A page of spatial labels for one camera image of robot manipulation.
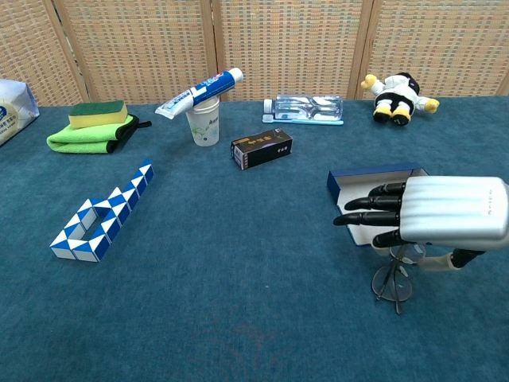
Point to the teal table cover cloth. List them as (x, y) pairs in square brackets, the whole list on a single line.
[(238, 278)]

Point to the white paper cup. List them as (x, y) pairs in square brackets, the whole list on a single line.
[(203, 127)]

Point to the blue white toothpaste tube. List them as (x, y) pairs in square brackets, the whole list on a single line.
[(207, 88)]

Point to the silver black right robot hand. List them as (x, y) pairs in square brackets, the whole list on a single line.
[(449, 211)]

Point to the blue white snake puzzle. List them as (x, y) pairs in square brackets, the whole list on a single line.
[(119, 201)]

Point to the woven wooden folding screen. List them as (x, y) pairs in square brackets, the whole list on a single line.
[(278, 47)]

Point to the black white plush toy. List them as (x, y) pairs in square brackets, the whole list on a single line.
[(397, 95)]

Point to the black gold printed box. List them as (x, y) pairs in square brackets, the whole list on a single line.
[(262, 149)]

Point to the light blue toothbrush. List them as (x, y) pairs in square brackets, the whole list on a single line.
[(318, 122)]

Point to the thin-framed eyeglasses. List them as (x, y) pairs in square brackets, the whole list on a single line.
[(391, 284)]

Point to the green microfiber cloth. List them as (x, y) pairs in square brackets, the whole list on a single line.
[(79, 141)]

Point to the large white tissue pack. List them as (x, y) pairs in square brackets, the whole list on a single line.
[(12, 107)]

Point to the yellow green sponge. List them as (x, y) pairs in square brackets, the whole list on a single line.
[(97, 115)]

